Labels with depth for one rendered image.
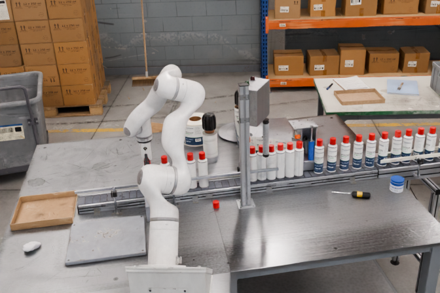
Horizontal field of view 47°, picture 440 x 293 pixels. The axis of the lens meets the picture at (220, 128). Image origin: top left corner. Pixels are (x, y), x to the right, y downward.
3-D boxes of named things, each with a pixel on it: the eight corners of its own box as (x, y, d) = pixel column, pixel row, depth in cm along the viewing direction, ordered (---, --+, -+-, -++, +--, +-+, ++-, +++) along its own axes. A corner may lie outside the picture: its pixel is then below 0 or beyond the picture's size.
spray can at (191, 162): (196, 184, 278) (194, 150, 270) (198, 188, 274) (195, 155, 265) (186, 185, 278) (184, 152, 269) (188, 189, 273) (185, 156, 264)
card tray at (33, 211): (77, 195, 281) (76, 189, 279) (73, 223, 258) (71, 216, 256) (21, 202, 277) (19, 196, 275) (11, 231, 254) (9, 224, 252)
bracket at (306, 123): (311, 119, 287) (311, 118, 287) (317, 127, 277) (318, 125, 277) (288, 121, 286) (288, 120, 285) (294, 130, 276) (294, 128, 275)
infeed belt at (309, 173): (370, 168, 294) (371, 161, 293) (377, 175, 287) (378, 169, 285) (79, 203, 273) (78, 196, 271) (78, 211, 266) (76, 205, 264)
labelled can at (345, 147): (346, 166, 289) (348, 134, 280) (349, 171, 284) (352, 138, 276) (337, 167, 288) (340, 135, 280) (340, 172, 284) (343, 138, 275)
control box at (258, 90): (270, 114, 260) (270, 78, 252) (257, 127, 246) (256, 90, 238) (251, 111, 264) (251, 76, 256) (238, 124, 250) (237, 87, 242)
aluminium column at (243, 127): (249, 201, 270) (247, 82, 242) (251, 205, 266) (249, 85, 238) (240, 201, 270) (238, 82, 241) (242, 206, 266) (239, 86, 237)
